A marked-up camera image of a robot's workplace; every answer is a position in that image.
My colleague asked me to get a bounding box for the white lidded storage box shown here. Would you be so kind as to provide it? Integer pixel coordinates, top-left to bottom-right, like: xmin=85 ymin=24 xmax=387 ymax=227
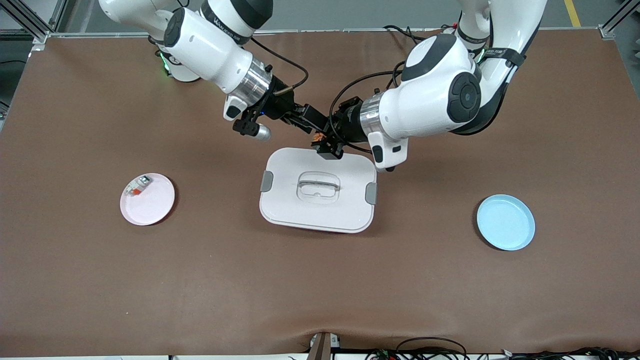
xmin=259 ymin=147 xmax=378 ymax=234

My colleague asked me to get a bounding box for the brown table mat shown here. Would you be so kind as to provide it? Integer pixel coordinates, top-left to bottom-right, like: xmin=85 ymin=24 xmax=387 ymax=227
xmin=0 ymin=30 xmax=640 ymax=357

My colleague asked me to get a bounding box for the pink round plate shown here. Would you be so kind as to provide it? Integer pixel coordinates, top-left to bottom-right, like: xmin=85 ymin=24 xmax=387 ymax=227
xmin=120 ymin=173 xmax=176 ymax=226

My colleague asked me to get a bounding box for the blue round plate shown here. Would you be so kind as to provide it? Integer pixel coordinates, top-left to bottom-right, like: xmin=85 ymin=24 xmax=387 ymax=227
xmin=476 ymin=194 xmax=536 ymax=252

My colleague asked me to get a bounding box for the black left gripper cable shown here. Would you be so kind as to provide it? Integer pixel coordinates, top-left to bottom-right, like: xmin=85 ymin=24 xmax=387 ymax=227
xmin=328 ymin=60 xmax=407 ymax=153

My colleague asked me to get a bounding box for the silver table edge rail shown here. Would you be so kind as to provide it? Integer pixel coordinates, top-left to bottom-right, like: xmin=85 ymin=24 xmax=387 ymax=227
xmin=47 ymin=27 xmax=603 ymax=39

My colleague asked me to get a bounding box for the black arm base cable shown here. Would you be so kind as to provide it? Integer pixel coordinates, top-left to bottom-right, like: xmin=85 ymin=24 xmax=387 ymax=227
xmin=383 ymin=24 xmax=426 ymax=45

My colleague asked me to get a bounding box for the brown camera mount post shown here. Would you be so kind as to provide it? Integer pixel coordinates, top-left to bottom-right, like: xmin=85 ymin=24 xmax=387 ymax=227
xmin=306 ymin=332 xmax=342 ymax=360

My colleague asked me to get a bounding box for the black looped cable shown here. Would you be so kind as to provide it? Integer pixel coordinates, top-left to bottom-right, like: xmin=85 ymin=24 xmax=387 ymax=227
xmin=396 ymin=337 xmax=469 ymax=360

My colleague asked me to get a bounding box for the aluminium frame post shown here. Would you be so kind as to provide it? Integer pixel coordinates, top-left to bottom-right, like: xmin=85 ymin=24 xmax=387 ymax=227
xmin=599 ymin=0 xmax=640 ymax=41
xmin=0 ymin=0 xmax=68 ymax=45

